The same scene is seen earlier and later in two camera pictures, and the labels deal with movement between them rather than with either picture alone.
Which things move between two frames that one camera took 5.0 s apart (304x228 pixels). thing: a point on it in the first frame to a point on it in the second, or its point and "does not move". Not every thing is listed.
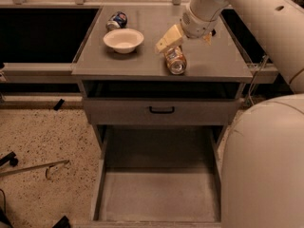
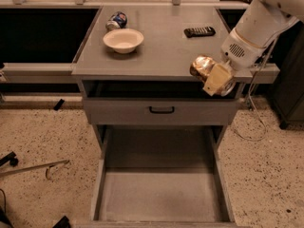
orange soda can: x=176 y=60 to x=201 y=66
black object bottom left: x=63 y=222 does not move
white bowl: x=123 y=40 does not move
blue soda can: x=117 y=21 does not move
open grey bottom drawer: x=157 y=177 does not move
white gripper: x=197 y=28 to x=239 y=52
